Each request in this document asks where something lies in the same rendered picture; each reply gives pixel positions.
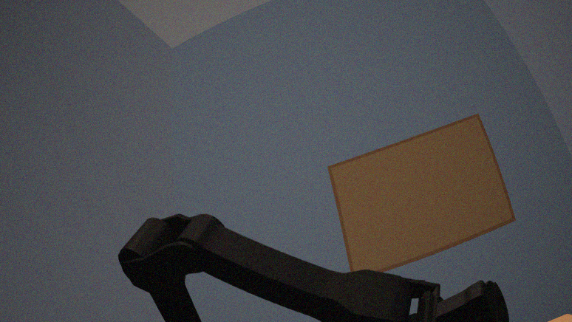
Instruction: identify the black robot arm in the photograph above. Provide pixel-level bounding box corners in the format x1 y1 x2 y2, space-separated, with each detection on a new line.
118 213 509 322

